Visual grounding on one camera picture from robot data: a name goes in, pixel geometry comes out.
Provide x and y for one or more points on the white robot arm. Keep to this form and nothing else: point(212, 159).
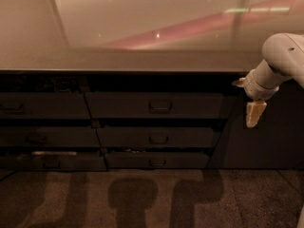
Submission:
point(283, 61)

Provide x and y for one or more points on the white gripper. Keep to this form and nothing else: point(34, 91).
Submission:
point(254, 86)

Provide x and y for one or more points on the dark drawer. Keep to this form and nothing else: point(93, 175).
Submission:
point(151, 105)
point(84, 161)
point(43, 106)
point(158, 137)
point(48, 137)
point(156, 160)

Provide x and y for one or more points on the pale flat item bottom drawer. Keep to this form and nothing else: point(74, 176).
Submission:
point(53, 153)

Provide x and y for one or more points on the dark items in left drawer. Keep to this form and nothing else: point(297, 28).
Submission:
point(36, 83)

